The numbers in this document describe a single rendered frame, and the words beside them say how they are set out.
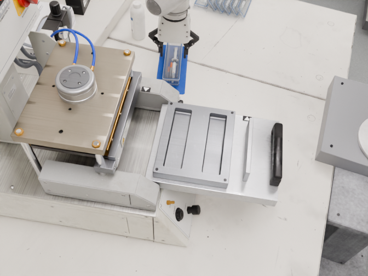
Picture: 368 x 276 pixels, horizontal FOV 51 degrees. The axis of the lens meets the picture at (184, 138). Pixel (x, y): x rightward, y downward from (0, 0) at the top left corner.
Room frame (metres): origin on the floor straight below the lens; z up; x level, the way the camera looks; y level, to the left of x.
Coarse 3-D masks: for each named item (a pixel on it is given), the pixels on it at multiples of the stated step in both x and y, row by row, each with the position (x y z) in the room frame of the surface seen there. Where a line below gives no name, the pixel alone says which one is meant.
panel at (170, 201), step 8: (168, 192) 0.41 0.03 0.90; (176, 192) 0.43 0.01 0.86; (184, 192) 0.45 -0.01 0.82; (160, 200) 0.37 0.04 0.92; (168, 200) 0.39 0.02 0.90; (176, 200) 0.41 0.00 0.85; (184, 200) 0.43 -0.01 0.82; (192, 200) 0.45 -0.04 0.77; (160, 208) 0.36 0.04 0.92; (168, 208) 0.37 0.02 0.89; (176, 208) 0.39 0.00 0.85; (184, 208) 0.41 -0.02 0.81; (168, 216) 0.36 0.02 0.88; (176, 216) 0.37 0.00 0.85; (184, 216) 0.39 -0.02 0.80; (192, 216) 0.41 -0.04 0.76; (176, 224) 0.36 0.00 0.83; (184, 224) 0.38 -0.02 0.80; (184, 232) 0.36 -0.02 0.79
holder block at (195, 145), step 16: (176, 112) 0.59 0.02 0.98; (192, 112) 0.58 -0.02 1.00; (208, 112) 0.58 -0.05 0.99; (224, 112) 0.59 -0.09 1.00; (176, 128) 0.54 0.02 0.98; (192, 128) 0.53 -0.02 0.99; (208, 128) 0.55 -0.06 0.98; (224, 128) 0.55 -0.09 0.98; (160, 144) 0.48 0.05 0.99; (176, 144) 0.49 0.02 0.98; (192, 144) 0.49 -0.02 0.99; (208, 144) 0.50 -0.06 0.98; (224, 144) 0.49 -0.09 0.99; (160, 160) 0.44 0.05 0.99; (176, 160) 0.45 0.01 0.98; (192, 160) 0.44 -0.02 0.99; (208, 160) 0.46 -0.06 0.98; (224, 160) 0.45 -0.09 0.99; (160, 176) 0.41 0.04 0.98; (176, 176) 0.40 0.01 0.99; (192, 176) 0.40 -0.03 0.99; (208, 176) 0.41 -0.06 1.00; (224, 176) 0.41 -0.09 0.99
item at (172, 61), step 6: (168, 48) 1.01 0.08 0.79; (174, 48) 1.01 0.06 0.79; (180, 48) 1.01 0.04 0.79; (168, 54) 0.98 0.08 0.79; (174, 54) 0.98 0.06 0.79; (180, 54) 0.98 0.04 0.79; (168, 60) 0.95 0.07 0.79; (174, 60) 0.95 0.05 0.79; (180, 60) 0.95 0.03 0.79; (168, 66) 0.92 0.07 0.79; (174, 66) 0.92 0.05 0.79; (168, 72) 0.89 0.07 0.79; (174, 72) 0.90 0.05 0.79; (168, 78) 0.87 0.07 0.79; (174, 78) 0.87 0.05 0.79
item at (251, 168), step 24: (240, 120) 0.59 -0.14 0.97; (264, 120) 0.59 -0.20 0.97; (240, 144) 0.52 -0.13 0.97; (264, 144) 0.52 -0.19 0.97; (240, 168) 0.45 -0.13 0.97; (264, 168) 0.46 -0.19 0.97; (192, 192) 0.39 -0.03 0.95; (216, 192) 0.39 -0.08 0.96; (240, 192) 0.39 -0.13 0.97; (264, 192) 0.39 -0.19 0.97
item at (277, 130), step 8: (272, 128) 0.56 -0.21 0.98; (280, 128) 0.54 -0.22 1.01; (280, 136) 0.52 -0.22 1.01; (280, 144) 0.50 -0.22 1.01; (272, 152) 0.49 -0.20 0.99; (280, 152) 0.48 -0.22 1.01; (272, 160) 0.46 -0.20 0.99; (280, 160) 0.45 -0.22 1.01; (272, 168) 0.44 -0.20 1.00; (280, 168) 0.44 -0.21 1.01; (272, 176) 0.42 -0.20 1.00; (280, 176) 0.42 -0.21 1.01; (272, 184) 0.41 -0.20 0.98
